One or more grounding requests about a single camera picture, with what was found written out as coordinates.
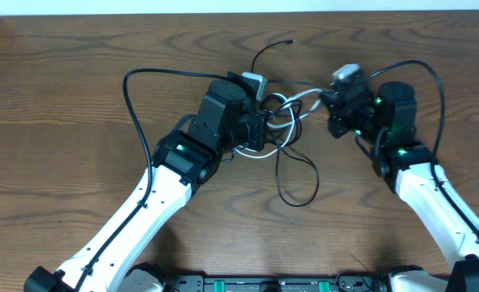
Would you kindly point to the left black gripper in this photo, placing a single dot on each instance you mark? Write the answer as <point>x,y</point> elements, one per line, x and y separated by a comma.
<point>261,131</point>

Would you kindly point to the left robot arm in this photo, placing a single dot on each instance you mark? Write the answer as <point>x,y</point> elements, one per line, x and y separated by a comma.
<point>181,162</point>

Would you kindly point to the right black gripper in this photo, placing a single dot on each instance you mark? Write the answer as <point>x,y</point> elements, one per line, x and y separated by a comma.
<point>338,101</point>

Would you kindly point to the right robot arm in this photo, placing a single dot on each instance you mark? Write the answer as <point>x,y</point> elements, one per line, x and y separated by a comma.
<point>386,120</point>

